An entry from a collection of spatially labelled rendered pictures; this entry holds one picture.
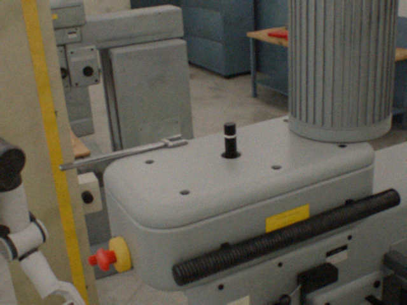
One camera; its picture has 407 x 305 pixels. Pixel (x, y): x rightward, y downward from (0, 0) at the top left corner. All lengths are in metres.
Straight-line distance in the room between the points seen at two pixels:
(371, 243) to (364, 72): 0.35
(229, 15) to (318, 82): 7.30
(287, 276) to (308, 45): 0.42
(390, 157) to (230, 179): 0.52
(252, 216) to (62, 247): 2.13
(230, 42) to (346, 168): 7.43
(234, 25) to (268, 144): 7.36
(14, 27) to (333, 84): 1.80
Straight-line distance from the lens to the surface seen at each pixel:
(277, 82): 7.41
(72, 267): 3.03
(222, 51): 8.35
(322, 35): 0.99
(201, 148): 1.03
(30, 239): 1.69
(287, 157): 0.98
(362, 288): 1.19
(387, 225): 1.17
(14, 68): 2.60
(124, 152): 1.03
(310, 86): 1.03
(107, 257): 0.97
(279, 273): 1.01
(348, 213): 0.99
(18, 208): 1.65
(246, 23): 8.47
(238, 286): 0.97
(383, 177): 1.22
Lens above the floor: 2.29
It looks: 22 degrees down
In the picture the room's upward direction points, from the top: 4 degrees counter-clockwise
